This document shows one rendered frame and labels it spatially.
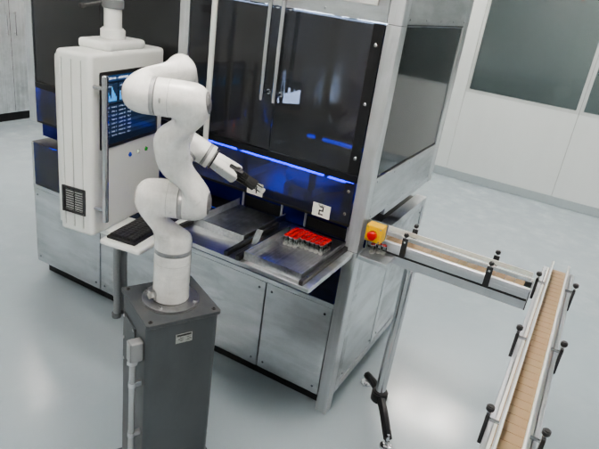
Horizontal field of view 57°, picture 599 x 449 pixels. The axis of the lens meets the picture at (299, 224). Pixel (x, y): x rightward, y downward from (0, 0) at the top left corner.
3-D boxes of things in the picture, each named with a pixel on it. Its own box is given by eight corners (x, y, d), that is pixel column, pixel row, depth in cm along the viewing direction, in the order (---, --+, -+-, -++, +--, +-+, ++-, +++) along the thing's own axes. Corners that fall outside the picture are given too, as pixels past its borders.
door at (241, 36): (185, 125, 263) (192, -9, 240) (268, 149, 244) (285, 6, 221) (184, 125, 262) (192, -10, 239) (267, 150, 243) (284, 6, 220)
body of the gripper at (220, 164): (202, 168, 195) (229, 185, 198) (207, 163, 186) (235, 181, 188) (213, 151, 197) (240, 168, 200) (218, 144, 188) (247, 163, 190)
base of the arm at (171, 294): (153, 319, 177) (155, 268, 169) (133, 289, 191) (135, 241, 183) (208, 307, 187) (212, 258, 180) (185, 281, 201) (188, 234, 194)
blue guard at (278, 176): (37, 119, 312) (36, 86, 305) (348, 224, 234) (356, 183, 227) (36, 119, 312) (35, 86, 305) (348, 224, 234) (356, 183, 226)
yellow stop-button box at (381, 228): (370, 234, 237) (373, 218, 234) (385, 240, 234) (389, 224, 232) (363, 240, 231) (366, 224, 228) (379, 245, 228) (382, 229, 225)
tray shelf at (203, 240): (230, 205, 272) (230, 201, 271) (359, 250, 244) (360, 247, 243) (162, 234, 232) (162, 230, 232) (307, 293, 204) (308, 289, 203)
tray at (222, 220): (239, 204, 269) (239, 197, 268) (284, 220, 259) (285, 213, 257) (193, 224, 241) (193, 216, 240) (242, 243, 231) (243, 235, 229)
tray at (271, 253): (287, 232, 246) (288, 225, 245) (340, 252, 235) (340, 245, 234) (243, 258, 218) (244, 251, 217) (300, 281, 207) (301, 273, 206)
